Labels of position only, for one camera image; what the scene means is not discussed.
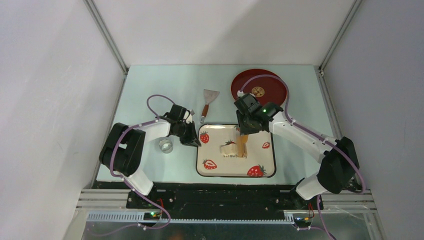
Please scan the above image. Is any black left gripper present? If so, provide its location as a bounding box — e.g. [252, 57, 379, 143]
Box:
[173, 121, 201, 148]

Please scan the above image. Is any wooden dough roller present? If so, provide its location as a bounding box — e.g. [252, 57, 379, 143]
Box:
[236, 134, 249, 158]

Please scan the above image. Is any white dough piece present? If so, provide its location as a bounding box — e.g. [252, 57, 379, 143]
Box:
[219, 144, 240, 158]

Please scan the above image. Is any strawberry print rectangular tray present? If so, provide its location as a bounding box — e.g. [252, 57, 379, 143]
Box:
[196, 124, 277, 178]

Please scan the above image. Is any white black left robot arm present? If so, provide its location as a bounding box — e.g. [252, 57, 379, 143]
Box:
[98, 104, 201, 208]

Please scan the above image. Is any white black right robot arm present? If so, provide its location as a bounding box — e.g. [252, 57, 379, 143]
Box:
[234, 91, 359, 209]

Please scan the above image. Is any round red lacquer tray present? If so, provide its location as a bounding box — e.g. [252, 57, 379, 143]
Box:
[230, 68, 287, 106]

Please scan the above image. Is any round metal cutter ring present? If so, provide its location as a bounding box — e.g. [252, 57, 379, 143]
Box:
[158, 138, 174, 155]

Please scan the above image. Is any metal scraper wooden handle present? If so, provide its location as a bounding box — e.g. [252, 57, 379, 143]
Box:
[199, 89, 220, 124]

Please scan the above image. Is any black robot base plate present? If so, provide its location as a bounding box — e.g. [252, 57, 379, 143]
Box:
[126, 182, 324, 221]

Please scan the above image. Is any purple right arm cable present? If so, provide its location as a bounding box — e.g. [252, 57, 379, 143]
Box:
[239, 74, 367, 240]

